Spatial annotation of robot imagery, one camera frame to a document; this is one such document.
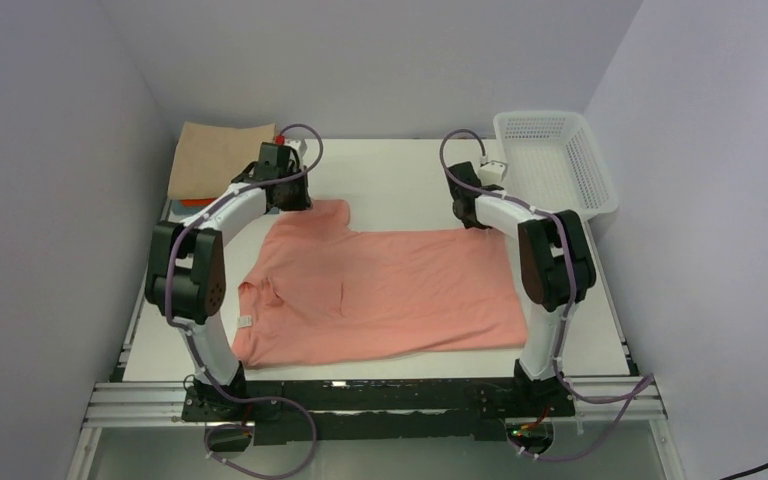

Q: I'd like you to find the pink t shirt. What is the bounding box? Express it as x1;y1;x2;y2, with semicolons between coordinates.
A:
231;200;528;368

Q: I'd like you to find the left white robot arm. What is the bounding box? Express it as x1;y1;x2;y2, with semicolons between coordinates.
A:
144;138;312;420

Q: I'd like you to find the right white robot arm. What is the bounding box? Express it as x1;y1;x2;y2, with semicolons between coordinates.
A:
444;162;597;415

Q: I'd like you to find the folded tan t shirt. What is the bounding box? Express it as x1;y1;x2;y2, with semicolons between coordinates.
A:
167;121;277;200

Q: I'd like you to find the folded orange t shirt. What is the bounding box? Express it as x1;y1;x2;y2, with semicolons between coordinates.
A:
179;198;215;209

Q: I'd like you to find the white plastic basket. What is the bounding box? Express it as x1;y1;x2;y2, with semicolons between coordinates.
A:
493;110;619;220

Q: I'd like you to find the folded blue t shirt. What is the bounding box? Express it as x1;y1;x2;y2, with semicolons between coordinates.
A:
169;200;202;217

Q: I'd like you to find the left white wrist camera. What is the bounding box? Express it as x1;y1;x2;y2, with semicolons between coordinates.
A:
274;135;308;159

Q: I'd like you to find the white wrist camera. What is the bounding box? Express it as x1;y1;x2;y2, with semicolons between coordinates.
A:
477;160;508;187
274;135;308;159

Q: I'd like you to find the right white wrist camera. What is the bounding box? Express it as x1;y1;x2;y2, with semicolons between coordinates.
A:
477;160;508;187

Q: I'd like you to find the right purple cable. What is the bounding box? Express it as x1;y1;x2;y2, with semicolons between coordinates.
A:
439;128;656;464

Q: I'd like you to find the purple cable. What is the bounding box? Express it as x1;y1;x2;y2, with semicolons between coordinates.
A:
163;123;324;480
439;128;656;464

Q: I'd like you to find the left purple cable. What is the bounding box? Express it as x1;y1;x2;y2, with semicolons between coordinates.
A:
163;123;324;480

